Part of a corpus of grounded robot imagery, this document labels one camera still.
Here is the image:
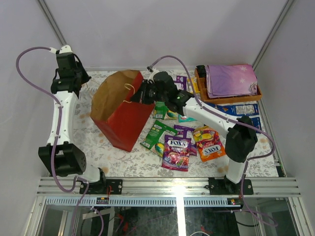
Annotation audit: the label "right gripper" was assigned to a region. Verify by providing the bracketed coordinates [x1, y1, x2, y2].
[130, 80, 168, 105]

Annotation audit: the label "green yellow snack bag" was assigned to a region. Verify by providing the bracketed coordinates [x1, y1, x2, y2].
[153, 101, 178, 120]

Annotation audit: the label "red paper bag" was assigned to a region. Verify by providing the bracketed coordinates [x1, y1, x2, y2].
[90, 70, 155, 152]

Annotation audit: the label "purple snack packet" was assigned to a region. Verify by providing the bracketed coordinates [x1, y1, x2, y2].
[174, 125, 197, 156]
[173, 75, 187, 91]

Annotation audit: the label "green white snack packet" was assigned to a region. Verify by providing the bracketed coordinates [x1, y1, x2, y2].
[178, 115, 196, 123]

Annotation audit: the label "yellow snack packet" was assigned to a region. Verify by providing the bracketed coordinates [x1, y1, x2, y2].
[187, 77, 198, 93]

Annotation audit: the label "wooden tray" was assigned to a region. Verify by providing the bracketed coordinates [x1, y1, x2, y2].
[194, 67, 263, 105]

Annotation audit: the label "colourful snack packet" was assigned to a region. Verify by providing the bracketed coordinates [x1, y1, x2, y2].
[161, 135, 191, 172]

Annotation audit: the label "orange Fox's candy bag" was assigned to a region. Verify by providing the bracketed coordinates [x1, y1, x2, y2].
[192, 126, 226, 162]

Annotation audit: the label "blue chips bag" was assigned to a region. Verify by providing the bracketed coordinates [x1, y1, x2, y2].
[207, 103, 262, 130]

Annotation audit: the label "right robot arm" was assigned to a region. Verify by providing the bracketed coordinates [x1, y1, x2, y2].
[130, 71, 257, 194]

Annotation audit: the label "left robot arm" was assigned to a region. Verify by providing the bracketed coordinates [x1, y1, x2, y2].
[38, 46, 108, 194]

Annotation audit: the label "black items in tray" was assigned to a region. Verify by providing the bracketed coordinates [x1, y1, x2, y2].
[196, 65, 207, 78]

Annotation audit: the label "floral table mat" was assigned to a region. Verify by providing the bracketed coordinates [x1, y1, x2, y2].
[73, 71, 279, 177]

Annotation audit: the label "purple folded cloth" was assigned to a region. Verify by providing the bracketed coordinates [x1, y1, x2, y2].
[205, 64, 258, 98]

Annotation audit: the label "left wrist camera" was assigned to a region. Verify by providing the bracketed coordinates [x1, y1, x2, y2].
[49, 45, 73, 55]

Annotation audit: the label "aluminium rail frame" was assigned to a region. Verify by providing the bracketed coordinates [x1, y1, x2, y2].
[23, 177, 315, 236]

